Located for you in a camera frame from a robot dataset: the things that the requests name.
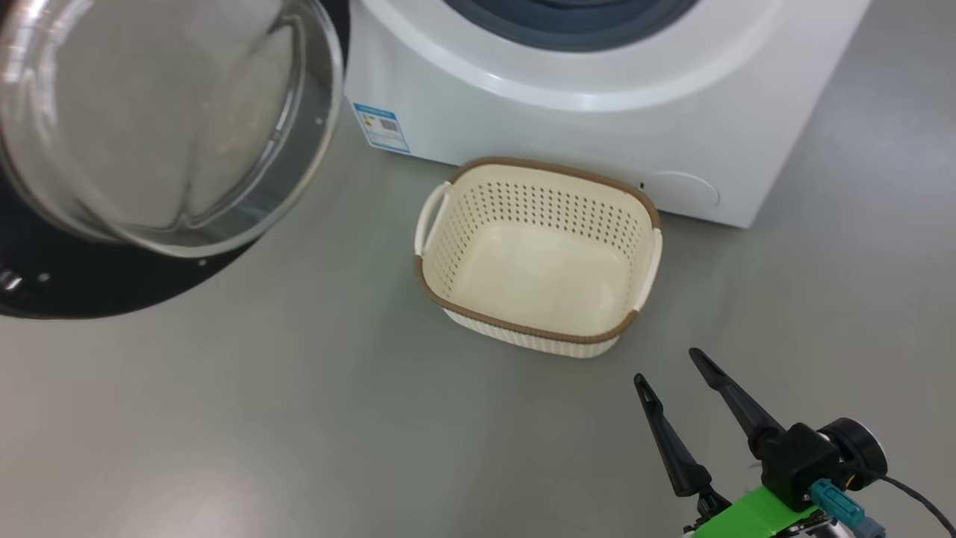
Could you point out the blue energy label sticker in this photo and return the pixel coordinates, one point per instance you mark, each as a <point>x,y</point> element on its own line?
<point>381,128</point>

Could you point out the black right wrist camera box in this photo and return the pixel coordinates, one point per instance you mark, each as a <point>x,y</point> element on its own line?
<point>799,459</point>

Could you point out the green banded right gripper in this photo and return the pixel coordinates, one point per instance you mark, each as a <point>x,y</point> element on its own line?
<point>747,519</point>

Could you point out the white washing machine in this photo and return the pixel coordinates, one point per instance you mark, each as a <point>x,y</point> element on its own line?
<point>597,134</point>

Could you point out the cream perforated laundry basket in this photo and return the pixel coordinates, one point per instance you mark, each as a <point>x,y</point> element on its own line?
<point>538,269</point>

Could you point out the round white filter cover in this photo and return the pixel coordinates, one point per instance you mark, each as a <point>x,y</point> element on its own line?
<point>683,190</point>

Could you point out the black glass washing machine door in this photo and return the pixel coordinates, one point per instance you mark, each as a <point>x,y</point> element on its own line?
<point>149,112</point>

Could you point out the grey rubber door gasket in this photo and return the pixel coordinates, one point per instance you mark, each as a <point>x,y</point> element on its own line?
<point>575,33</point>

